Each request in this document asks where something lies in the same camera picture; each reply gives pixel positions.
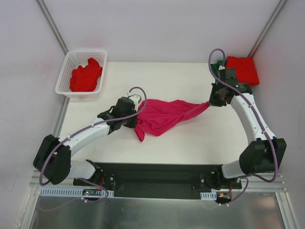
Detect right aluminium rail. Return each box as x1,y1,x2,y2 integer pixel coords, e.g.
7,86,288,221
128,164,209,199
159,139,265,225
246,174,288,192

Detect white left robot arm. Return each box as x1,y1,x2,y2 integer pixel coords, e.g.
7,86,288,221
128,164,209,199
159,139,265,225
33,93,142,186

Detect right white cable duct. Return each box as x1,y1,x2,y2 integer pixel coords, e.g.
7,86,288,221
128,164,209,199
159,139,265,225
200,191,217,201

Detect pink t shirt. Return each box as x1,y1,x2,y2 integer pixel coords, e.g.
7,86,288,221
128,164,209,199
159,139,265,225
134,99,209,142

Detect white cable duct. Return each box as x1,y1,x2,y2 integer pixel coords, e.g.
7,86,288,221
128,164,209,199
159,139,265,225
40,187,114,198
200,191,217,201

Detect folded red t shirt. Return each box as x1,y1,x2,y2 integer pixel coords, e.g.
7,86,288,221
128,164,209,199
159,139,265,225
226,56,259,87

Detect red t shirt in basket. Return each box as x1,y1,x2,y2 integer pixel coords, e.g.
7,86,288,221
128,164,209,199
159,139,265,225
70,58,102,92

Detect left white cable duct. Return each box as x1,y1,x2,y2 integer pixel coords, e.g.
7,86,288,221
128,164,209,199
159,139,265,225
40,187,114,198

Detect aluminium rail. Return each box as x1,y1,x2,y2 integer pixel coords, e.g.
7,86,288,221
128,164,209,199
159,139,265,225
30,170,73,187
246,174,288,192

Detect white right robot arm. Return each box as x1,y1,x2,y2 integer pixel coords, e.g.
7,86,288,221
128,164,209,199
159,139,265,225
209,66,287,188

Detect left aluminium frame post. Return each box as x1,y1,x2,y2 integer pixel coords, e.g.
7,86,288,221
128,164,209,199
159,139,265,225
35,0,69,55

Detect folded green t shirt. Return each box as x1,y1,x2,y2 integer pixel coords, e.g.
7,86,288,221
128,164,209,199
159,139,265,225
209,60,226,78

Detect white perforated plastic basket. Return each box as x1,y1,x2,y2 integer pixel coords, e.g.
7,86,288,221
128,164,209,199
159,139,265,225
55,49,108,100

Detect left aluminium rail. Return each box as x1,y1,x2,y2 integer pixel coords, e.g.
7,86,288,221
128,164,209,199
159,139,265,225
30,170,73,187

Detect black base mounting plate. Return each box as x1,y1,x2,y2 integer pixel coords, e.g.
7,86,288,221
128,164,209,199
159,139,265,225
71,162,243,200

